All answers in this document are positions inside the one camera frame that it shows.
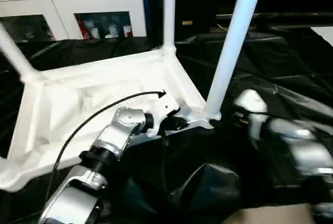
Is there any white plastic table leg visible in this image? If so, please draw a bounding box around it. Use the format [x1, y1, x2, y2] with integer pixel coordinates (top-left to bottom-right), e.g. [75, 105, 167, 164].
[162, 0, 178, 58]
[0, 24, 43, 83]
[0, 159, 19, 189]
[203, 0, 267, 123]

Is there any white plastic table top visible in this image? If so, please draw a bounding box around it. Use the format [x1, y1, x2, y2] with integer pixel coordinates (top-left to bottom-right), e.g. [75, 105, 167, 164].
[0, 49, 222, 193]

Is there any black table mat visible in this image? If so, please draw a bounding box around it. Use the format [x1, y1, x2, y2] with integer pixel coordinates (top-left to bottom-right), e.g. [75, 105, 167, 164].
[0, 27, 333, 222]

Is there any white flat sheet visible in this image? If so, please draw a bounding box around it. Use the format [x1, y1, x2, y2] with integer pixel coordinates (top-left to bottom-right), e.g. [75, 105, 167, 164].
[311, 25, 333, 46]

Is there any white glass-door cabinet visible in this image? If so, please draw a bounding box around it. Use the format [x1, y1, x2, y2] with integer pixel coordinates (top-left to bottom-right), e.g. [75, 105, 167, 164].
[0, 0, 148, 41]

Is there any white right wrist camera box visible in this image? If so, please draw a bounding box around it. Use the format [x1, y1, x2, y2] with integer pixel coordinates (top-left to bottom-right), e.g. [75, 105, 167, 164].
[233, 89, 269, 142]

